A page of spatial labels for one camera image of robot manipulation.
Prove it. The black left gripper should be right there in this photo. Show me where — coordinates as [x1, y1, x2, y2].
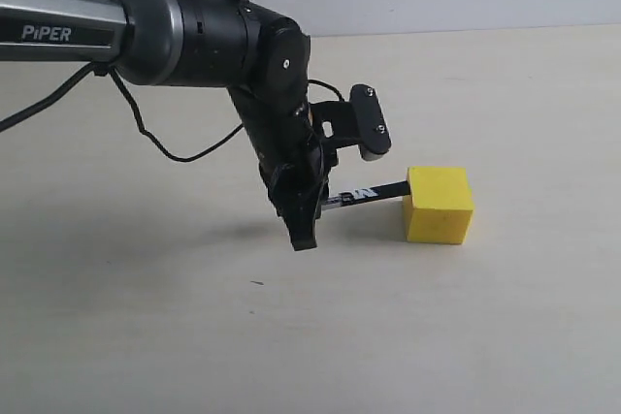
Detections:
[227, 86, 339, 251]

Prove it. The black and white whiteboard marker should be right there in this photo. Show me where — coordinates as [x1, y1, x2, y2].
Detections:
[321, 181, 410, 210]

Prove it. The yellow foam cube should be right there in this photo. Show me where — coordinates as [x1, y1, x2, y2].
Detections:
[402, 166, 474, 245]

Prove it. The black silver Piper robot arm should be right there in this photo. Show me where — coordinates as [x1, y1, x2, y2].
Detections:
[1, 0, 327, 250]

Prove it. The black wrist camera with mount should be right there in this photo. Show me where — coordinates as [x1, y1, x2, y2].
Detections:
[310, 83, 392, 167]

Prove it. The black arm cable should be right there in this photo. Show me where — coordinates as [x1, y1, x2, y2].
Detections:
[0, 0, 350, 163]

